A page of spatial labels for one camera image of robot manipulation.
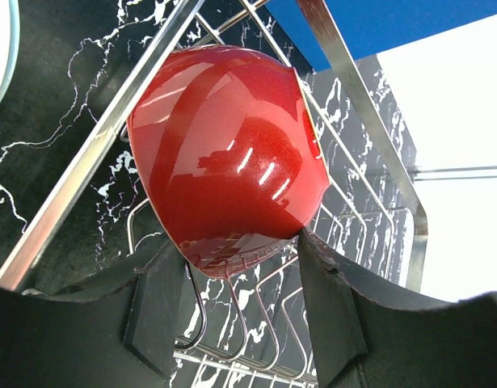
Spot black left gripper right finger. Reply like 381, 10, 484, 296
297, 230, 497, 387

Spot blue ring binder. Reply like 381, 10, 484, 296
265, 0, 497, 71

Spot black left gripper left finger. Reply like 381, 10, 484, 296
0, 242, 185, 387

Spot cream and blue plate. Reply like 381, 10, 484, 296
0, 0, 20, 103

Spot red bowl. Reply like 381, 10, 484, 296
127, 44, 330, 279

